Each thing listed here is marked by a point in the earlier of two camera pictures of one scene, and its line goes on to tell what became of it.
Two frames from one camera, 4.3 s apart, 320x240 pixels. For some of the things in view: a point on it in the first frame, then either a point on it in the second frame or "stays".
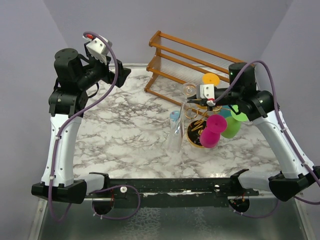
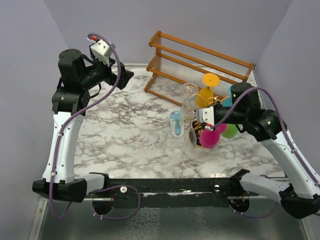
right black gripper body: [230, 97] → [235, 116]
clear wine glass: [176, 133] → [190, 112]
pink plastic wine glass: [210, 136] stays
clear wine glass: [189, 89] stays
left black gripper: [109, 77] stays
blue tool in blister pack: [174, 117] stays
